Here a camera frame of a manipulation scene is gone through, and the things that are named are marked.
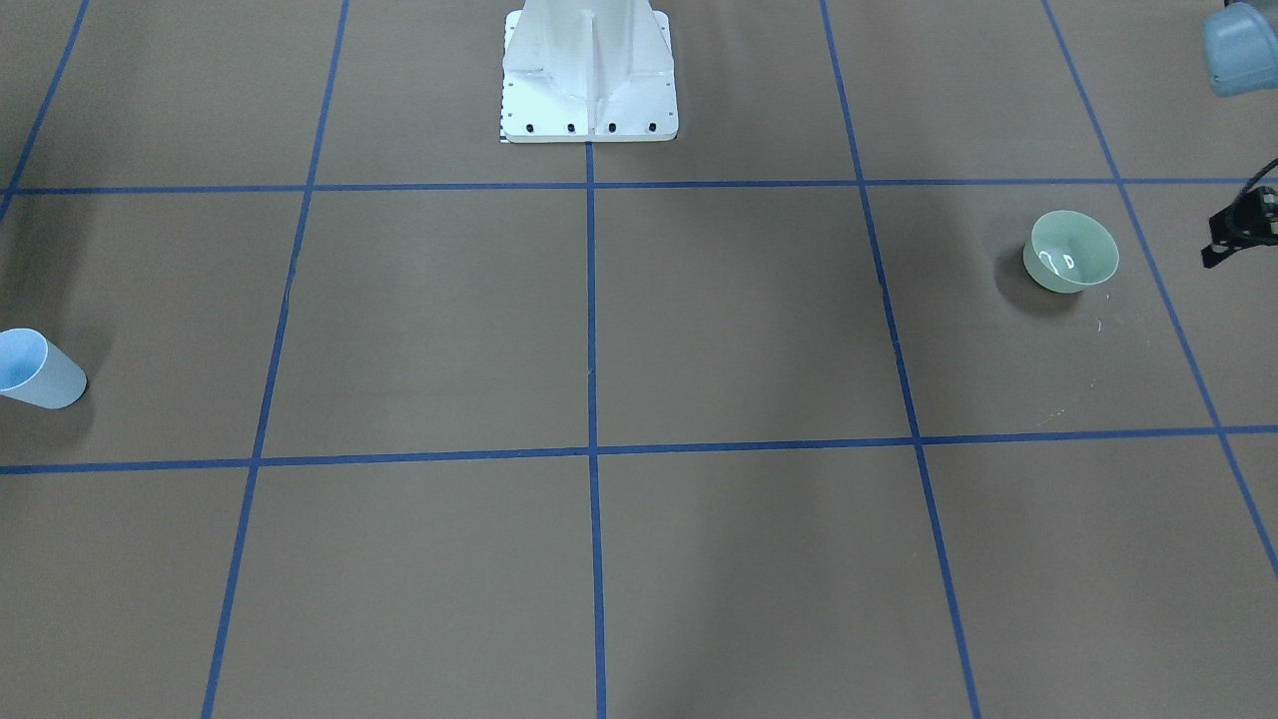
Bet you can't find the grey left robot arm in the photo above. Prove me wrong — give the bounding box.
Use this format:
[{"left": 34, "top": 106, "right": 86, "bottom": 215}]
[{"left": 1200, "top": 1, "right": 1277, "bottom": 269}]

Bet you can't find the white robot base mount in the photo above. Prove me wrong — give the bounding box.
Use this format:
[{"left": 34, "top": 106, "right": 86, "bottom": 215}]
[{"left": 498, "top": 1, "right": 680, "bottom": 143}]

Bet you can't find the brown paper table mat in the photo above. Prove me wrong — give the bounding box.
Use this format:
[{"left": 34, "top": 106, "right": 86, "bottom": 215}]
[{"left": 3, "top": 1, "right": 1275, "bottom": 718}]

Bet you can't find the light blue plastic cup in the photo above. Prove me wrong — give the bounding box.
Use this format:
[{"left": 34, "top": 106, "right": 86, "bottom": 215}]
[{"left": 1, "top": 328, "right": 88, "bottom": 409}]

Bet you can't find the black left wrist camera cable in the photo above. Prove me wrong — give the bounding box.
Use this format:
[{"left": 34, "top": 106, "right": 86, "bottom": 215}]
[{"left": 1229, "top": 156, "right": 1278, "bottom": 226}]

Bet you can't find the mint green bowl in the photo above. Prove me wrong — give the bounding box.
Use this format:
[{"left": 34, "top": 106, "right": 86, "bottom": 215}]
[{"left": 1021, "top": 209, "right": 1121, "bottom": 292}]

